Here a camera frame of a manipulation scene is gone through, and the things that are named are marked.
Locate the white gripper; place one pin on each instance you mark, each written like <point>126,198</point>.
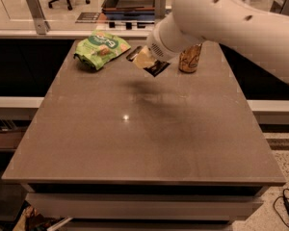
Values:
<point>161,47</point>

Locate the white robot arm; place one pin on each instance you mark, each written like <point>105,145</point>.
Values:
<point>262,37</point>

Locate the gold soda can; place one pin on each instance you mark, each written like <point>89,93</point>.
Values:
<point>189,58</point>

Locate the middle metal glass post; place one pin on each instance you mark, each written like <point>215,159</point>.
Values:
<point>159,10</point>

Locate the green rice chip bag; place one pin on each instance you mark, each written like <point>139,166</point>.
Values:
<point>100,48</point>

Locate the black rxbar chocolate wrapper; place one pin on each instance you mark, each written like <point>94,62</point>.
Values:
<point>156,69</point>

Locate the left metal glass post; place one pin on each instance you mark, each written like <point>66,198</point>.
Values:
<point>40,22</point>

